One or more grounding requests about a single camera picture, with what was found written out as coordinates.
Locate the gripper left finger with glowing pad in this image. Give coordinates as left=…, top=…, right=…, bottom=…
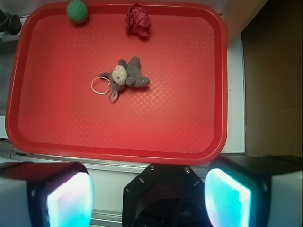
left=0, top=162, right=94, bottom=227

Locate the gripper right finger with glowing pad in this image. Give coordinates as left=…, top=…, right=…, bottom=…
left=205, top=155, right=303, bottom=227

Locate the green textured ball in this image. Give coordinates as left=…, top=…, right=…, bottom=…
left=66, top=0, right=88, bottom=24

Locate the red plastic tray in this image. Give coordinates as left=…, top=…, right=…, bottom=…
left=6, top=1, right=227, bottom=165

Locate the grey plush donkey toy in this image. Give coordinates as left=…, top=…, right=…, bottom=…
left=90, top=56, right=151, bottom=103

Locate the black knob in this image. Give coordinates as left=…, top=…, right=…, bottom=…
left=0, top=10, right=22, bottom=35

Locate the red ribbon bow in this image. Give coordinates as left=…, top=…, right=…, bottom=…
left=125, top=3, right=151, bottom=37

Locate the black octagonal mount plate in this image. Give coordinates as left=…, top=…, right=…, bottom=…
left=122, top=164, right=212, bottom=227

